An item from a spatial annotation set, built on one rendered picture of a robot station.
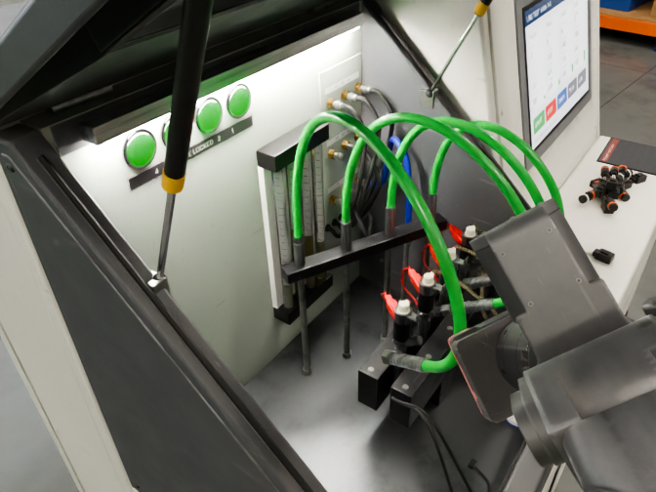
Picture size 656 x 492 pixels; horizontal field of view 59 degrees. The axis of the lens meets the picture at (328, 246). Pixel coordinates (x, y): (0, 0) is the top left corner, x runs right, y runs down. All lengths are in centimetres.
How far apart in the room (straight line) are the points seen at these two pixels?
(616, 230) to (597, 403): 110
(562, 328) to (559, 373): 5
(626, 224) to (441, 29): 62
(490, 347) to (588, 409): 17
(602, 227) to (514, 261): 105
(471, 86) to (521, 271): 77
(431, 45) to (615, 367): 86
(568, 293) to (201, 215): 63
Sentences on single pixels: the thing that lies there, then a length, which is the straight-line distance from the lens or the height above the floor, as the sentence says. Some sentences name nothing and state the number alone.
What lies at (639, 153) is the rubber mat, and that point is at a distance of 173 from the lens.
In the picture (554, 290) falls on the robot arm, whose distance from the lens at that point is 34.
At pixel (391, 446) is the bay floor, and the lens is 106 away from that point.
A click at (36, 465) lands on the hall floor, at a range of 227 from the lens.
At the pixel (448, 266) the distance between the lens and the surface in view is 61.
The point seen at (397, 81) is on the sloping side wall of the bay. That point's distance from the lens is 109.
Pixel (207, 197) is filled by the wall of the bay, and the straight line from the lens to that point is 87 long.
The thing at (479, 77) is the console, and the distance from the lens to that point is 107.
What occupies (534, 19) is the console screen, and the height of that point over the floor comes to 139.
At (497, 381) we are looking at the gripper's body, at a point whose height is 137.
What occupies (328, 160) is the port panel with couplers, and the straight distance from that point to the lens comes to 109.
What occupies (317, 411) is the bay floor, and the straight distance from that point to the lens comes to 110.
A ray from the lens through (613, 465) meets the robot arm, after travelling 25.
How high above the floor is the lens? 170
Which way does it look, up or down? 36 degrees down
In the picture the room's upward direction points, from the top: 2 degrees counter-clockwise
